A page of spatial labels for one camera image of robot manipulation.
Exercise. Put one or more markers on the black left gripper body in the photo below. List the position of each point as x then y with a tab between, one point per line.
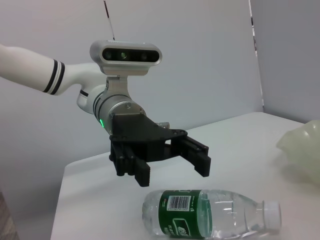
135	130

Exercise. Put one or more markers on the clear green-label water bottle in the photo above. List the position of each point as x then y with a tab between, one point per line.
185	212

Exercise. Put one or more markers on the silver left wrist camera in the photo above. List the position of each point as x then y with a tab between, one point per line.
125	56

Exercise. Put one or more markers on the pale green glass fruit plate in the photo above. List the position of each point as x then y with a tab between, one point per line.
305	150

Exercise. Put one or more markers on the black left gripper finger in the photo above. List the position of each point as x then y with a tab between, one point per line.
197	157
130	165

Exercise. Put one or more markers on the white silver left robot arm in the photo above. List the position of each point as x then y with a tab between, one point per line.
25	67

